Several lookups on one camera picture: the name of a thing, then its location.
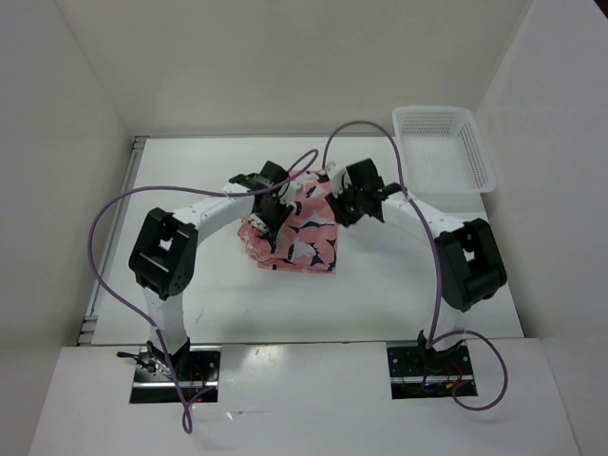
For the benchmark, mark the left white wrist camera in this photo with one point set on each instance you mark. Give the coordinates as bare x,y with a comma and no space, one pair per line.
289,192

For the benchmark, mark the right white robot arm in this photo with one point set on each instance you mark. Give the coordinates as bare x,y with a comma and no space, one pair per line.
466,258

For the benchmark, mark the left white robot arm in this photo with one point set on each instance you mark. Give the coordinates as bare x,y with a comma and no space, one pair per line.
163,259

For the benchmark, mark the white plastic basket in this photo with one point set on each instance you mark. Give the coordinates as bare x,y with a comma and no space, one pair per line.
445,160

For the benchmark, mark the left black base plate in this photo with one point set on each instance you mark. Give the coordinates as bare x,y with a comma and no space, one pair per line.
198,377

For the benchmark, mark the pink shark print shorts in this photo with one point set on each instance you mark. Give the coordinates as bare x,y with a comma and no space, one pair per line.
307,240

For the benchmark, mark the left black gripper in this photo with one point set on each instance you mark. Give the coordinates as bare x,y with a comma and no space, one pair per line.
275,226

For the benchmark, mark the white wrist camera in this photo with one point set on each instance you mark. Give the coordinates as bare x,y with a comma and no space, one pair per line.
338,178
289,192

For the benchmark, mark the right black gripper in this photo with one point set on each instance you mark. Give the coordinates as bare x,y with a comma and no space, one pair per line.
340,214

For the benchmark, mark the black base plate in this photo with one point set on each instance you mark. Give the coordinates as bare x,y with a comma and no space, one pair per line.
413,377
198,377

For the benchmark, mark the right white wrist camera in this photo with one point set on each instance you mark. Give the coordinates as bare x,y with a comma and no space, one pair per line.
338,178

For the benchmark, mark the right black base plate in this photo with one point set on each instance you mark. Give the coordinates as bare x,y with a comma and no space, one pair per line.
413,377

